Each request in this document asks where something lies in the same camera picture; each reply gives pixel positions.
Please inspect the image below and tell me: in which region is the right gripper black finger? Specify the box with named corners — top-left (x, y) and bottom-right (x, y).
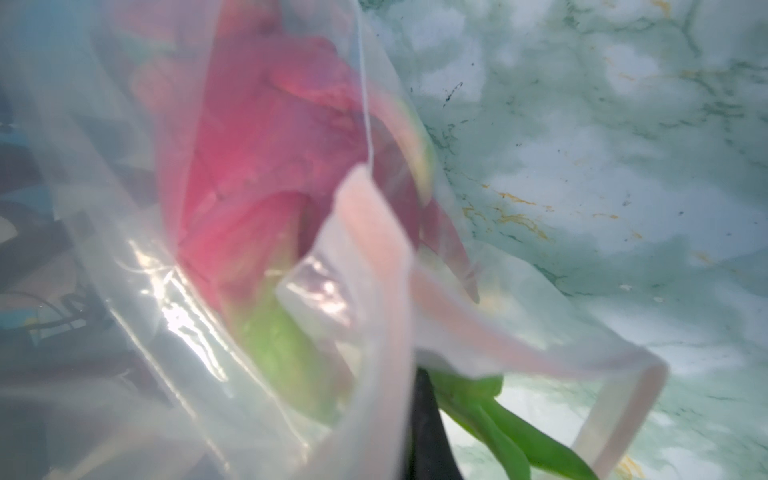
top-left (405, 368), bottom-right (463, 480)

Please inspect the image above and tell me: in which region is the clear zip-top plastic bag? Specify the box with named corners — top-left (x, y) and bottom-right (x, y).
top-left (1, 1), bottom-right (669, 479)

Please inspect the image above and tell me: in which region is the pink dragon fruit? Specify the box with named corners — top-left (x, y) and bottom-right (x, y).
top-left (119, 0), bottom-right (601, 480)

